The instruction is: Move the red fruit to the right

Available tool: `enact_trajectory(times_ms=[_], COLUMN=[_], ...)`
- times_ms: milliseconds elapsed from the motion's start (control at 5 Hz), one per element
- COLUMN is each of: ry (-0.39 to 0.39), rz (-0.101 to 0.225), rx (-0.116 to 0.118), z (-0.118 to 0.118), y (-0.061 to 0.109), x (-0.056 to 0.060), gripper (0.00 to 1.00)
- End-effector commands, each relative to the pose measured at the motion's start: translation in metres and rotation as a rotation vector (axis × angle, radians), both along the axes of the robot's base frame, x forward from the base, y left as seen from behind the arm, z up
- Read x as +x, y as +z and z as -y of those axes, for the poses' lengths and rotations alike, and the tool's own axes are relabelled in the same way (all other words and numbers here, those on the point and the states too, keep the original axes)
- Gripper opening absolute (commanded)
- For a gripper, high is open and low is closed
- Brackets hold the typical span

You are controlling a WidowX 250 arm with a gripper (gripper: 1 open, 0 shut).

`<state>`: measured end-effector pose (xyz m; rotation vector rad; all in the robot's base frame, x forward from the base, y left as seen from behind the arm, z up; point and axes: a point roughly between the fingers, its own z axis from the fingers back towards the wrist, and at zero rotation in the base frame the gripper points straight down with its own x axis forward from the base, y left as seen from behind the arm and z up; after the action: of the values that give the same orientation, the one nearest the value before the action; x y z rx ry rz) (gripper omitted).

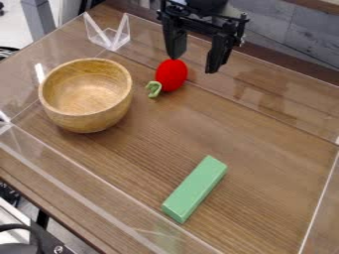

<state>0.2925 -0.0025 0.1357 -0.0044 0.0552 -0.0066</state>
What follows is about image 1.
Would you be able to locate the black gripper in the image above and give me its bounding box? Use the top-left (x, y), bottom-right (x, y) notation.
top-left (157, 0), bottom-right (249, 73)

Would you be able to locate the red plush fruit green leaf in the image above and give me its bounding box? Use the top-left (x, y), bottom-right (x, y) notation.
top-left (145, 59), bottom-right (188, 98)

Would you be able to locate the light wooden bowl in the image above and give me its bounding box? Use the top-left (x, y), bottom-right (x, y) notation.
top-left (38, 58), bottom-right (133, 133)

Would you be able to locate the green rectangular block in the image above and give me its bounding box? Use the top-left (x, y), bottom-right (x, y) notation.
top-left (161, 156), bottom-right (228, 223)

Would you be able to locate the black device with screw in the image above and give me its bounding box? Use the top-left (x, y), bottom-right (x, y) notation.
top-left (30, 222), bottom-right (76, 254)

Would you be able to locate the clear acrylic corner bracket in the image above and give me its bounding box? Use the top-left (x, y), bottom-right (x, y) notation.
top-left (84, 12), bottom-right (130, 52)

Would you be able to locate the grey table leg post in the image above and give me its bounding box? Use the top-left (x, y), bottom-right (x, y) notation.
top-left (20, 0), bottom-right (56, 41)

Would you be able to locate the clear acrylic front wall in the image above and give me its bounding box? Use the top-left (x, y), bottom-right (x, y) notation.
top-left (0, 120), bottom-right (221, 254)

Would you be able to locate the black cable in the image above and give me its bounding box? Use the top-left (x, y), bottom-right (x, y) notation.
top-left (0, 223), bottom-right (44, 254)

